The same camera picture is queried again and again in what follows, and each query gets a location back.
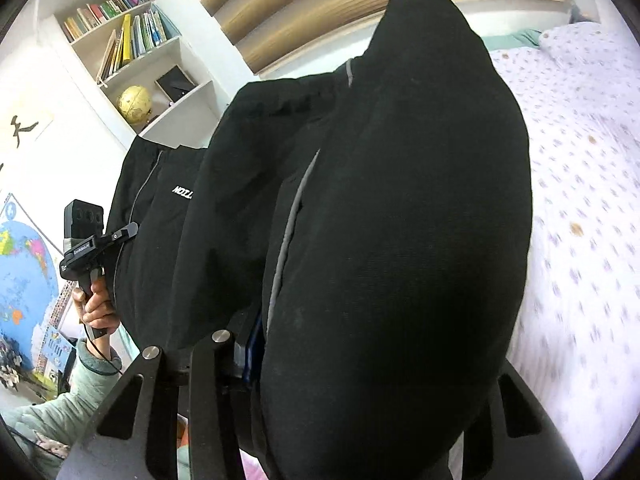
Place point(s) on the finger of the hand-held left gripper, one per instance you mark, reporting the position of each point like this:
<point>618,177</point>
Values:
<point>122,232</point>

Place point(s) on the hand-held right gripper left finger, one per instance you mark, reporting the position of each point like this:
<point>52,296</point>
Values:
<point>254,355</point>

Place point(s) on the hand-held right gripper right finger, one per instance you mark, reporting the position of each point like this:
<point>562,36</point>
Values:
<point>500,460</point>

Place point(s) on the wooden slatted headboard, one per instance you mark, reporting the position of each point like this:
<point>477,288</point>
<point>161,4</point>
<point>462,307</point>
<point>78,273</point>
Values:
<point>280,15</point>

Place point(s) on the row of small colourful books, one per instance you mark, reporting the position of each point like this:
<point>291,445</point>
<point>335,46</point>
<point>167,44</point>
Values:
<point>107,7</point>

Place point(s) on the wall picture with black brushstrokes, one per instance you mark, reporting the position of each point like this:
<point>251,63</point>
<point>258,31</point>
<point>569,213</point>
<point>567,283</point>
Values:
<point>22,127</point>

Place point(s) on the small wood-framed blackboard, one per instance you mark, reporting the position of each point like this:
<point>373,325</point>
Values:
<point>173,83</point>

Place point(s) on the bed with white dotted sheet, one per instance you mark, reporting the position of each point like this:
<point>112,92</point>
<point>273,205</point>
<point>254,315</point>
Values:
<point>575,260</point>

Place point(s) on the person's left hand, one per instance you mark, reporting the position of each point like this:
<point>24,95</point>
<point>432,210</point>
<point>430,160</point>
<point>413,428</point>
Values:
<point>97,310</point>

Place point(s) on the teal blanket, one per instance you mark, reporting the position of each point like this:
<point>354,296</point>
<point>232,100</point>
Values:
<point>517,40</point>

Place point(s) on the row of tall picture books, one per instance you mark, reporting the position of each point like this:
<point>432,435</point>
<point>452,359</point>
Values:
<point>132,40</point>

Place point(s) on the world map poster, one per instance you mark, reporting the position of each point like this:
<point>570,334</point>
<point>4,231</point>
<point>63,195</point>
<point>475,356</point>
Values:
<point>25,270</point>

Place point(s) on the white bookshelf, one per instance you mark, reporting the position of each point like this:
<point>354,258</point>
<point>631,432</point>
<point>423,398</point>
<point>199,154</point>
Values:
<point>200,100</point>

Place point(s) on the white dotted pillow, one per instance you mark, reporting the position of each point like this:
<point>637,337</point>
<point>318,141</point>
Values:
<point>585,42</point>

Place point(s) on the yellow globe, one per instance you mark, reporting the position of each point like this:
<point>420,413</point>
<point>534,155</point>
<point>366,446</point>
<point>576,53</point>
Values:
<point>134,104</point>

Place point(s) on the blue wall chart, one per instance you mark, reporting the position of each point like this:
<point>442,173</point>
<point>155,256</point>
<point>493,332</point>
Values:
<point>54,350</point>

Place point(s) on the black hooded jacket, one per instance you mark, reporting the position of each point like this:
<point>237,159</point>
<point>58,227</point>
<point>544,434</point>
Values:
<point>400,240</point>

